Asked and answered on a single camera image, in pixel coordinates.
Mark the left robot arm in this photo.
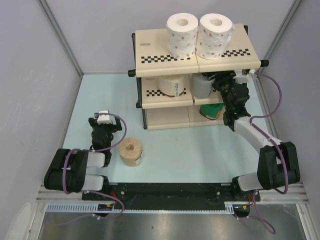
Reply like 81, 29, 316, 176
43, 113, 123, 200

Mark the white pinkish paper roll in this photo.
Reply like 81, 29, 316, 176
195, 13, 235, 60

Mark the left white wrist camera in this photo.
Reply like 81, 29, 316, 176
94, 110, 113, 125

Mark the white dotted paper roll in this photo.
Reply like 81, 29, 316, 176
166, 13, 198, 59

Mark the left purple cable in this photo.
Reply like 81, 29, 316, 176
58, 112, 127, 223

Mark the brown wrapped paper roll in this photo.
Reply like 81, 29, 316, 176
118, 137, 144, 167

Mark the slotted cable duct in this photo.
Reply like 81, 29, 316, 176
46, 202, 234, 214

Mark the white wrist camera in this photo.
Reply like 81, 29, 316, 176
94, 110, 113, 125
233, 69, 256, 84

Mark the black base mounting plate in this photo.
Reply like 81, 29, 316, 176
81, 182, 261, 204

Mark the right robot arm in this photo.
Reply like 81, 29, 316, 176
203, 71, 301, 201

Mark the beige three-tier shelf rack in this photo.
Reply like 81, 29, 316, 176
128, 23, 269, 130

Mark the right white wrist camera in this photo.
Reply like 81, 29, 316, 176
233, 69, 256, 84

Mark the grey paper towel roll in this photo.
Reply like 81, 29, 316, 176
190, 73, 214, 99

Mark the green paper towel roll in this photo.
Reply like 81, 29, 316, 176
199, 103, 224, 121

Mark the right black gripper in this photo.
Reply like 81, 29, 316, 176
204, 64, 239, 111

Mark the cream paper roll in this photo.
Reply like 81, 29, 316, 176
156, 74, 185, 97

